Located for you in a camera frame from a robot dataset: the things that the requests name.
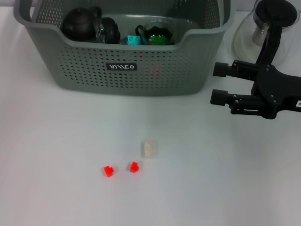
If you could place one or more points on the translucent white building brick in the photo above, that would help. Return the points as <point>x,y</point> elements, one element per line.
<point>148,150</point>

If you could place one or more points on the small red building brick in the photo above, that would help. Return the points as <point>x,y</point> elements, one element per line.
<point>134,167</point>
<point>108,171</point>

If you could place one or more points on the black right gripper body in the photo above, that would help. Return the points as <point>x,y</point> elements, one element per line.
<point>275,87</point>

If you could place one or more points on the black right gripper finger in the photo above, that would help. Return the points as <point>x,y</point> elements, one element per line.
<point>221,70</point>
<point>218,97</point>

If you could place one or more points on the teal square plate brick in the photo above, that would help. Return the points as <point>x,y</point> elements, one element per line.
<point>134,40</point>

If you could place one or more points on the green building brick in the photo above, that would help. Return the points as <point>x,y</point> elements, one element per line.
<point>158,39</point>

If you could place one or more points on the grey perforated storage bin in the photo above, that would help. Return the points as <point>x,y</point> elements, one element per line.
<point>150,77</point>

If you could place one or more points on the dark clay teapot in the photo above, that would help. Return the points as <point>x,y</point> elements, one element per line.
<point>78,23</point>

